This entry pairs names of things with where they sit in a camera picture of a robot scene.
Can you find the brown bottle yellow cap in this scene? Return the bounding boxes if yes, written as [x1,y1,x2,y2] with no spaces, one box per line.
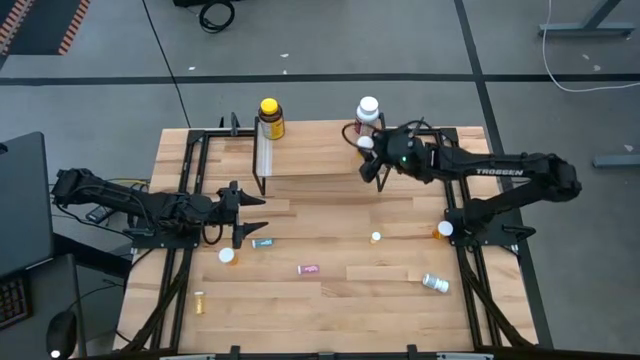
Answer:
[257,97,286,141]

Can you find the wooden shelf black legs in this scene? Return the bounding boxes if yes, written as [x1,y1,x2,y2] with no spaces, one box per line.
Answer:
[251,113,392,197]

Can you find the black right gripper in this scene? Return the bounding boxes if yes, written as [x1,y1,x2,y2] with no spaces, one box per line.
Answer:
[359,127,437,185]

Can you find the black keyboard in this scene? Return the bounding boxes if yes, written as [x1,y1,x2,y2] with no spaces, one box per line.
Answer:
[0,273,32,331]

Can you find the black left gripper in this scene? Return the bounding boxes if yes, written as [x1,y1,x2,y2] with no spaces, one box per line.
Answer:
[199,180,270,250]

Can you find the white floor cable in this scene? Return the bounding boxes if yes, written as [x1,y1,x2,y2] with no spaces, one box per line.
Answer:
[541,0,640,94]

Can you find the black mat orange stripes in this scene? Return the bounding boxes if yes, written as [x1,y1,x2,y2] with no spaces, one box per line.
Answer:
[0,0,92,57]

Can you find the small white labelled bottle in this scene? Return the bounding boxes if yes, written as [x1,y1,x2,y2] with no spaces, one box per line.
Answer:
[421,272,451,294]

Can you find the black phone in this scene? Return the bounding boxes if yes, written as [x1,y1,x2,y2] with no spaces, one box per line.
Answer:
[84,204,117,225]

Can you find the dark desk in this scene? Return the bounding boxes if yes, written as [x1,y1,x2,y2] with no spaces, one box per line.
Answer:
[0,131,55,279]

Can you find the grey table foot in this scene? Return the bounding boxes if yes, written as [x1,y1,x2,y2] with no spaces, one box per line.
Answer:
[538,0,636,39]
[592,153,640,169]

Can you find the grey desk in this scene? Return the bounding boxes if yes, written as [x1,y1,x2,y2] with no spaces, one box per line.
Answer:
[0,252,87,360]

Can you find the black cable coil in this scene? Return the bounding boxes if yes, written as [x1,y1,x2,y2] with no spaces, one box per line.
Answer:
[198,0,236,35]

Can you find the black computer mouse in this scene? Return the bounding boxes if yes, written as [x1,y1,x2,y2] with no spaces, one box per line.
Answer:
[45,309,80,360]

